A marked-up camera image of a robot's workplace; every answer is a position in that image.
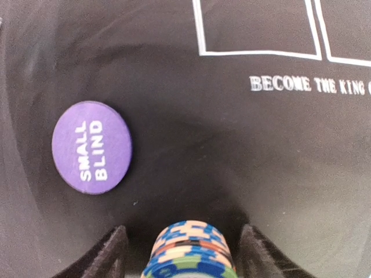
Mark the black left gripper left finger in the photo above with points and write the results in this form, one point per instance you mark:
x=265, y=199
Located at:
x=105, y=259

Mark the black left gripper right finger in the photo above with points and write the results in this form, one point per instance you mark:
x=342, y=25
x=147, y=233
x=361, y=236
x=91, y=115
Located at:
x=260, y=257

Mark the stack of poker chips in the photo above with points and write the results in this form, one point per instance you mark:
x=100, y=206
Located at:
x=190, y=249

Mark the purple small blind button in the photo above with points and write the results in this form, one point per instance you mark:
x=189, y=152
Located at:
x=92, y=147

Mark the black poker mat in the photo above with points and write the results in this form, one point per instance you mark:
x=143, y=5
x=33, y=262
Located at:
x=240, y=112

